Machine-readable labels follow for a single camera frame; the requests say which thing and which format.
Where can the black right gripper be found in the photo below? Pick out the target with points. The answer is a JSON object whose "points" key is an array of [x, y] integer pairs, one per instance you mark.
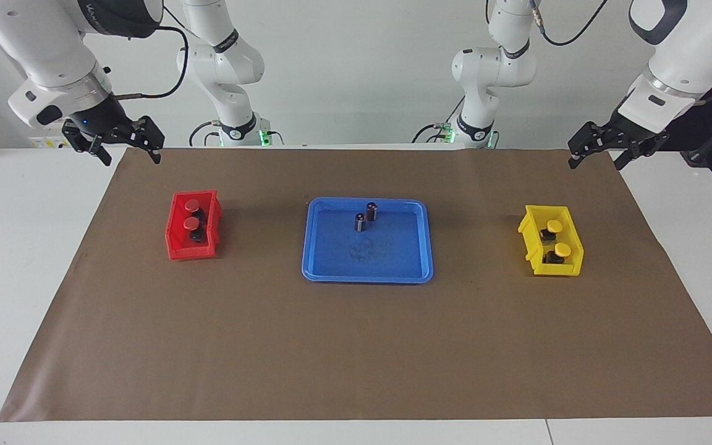
{"points": [[99, 117]]}

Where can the yellow push button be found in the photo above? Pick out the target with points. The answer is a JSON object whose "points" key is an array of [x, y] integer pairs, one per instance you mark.
{"points": [[562, 250], [554, 226]]}

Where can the brown paper mat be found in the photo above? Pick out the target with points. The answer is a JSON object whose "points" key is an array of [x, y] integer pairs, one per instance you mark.
{"points": [[356, 346]]}

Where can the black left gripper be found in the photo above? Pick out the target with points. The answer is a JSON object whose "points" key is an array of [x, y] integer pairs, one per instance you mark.
{"points": [[634, 133]]}

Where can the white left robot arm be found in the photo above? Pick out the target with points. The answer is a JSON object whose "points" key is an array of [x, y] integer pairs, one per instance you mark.
{"points": [[696, 55]]}

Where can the red plastic bin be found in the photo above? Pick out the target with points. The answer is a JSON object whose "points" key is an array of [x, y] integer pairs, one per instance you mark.
{"points": [[173, 244]]}

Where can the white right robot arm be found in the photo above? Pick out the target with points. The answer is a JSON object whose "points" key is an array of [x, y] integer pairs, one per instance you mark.
{"points": [[34, 43]]}

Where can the white power strip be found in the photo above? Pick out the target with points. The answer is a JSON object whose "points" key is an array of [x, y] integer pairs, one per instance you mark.
{"points": [[47, 143]]}

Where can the blue plastic tray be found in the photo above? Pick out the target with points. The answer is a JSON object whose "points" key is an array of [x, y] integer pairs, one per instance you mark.
{"points": [[393, 256]]}

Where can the yellow plastic bin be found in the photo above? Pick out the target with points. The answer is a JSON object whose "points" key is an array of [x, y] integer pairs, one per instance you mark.
{"points": [[532, 250]]}

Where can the black cylindrical capacitor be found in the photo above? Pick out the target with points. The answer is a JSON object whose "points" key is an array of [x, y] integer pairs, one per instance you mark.
{"points": [[360, 222], [372, 211]]}

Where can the red push button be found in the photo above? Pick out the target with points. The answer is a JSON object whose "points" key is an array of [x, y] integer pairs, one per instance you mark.
{"points": [[191, 204], [192, 223]]}

